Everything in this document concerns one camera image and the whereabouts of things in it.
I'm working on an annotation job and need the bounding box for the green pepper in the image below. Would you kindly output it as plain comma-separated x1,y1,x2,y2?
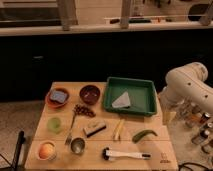
132,130,157,143

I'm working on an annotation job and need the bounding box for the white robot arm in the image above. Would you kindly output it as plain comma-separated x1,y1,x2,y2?
159,62,213,125

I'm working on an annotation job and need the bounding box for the dark purple bowl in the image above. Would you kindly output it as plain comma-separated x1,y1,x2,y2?
79,85,100,105

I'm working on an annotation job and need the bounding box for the white bowl with orange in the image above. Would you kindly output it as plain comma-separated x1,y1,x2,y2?
36,141,56,161

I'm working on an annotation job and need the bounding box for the grey cloth piece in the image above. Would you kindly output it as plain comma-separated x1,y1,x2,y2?
112,92,131,108

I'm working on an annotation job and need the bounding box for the bunch of dark grapes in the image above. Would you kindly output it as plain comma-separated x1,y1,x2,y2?
74,104,96,117

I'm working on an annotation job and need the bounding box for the green plastic tray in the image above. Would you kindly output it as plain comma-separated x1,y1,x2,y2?
103,77,157,117

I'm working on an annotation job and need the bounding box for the blue sponge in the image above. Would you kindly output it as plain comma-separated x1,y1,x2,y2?
50,90,67,103

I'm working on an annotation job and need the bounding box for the wooden block eraser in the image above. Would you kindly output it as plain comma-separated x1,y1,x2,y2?
83,120,106,138

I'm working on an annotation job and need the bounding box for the green plastic cup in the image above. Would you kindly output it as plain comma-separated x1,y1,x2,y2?
47,117,61,134

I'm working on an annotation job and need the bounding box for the white dish brush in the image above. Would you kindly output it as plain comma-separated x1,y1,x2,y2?
102,147,151,160

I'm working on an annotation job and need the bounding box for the spice bottles rack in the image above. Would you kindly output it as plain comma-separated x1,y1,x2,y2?
178,102,211,145

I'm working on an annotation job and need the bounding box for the black stand left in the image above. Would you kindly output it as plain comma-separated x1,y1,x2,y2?
11,131,26,171

